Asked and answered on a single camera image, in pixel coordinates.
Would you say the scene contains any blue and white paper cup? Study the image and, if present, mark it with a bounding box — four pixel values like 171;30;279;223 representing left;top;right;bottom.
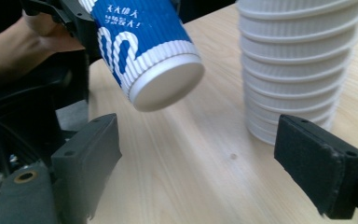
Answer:
77;0;206;113

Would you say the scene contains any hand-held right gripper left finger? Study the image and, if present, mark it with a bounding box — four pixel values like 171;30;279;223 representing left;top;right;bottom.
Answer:
50;113;123;221

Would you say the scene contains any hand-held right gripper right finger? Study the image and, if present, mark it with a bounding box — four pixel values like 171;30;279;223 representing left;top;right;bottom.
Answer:
273;114;358;220

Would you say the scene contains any stack of white paper cups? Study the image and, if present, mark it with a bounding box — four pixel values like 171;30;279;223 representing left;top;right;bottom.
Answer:
235;0;358;147

